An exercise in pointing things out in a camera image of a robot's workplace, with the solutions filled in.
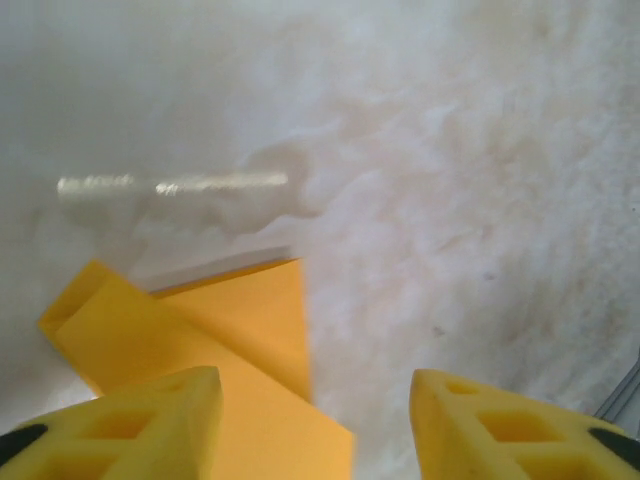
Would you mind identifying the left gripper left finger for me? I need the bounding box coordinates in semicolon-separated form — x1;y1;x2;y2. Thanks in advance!
0;365;223;480

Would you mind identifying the long aluminium mounting rail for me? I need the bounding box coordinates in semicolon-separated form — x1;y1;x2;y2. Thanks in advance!
593;343;640;424

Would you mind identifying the orange cloth piece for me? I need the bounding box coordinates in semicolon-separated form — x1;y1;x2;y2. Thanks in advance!
37;257;356;480

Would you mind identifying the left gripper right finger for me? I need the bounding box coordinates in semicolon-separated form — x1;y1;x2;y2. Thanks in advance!
409;368;640;480

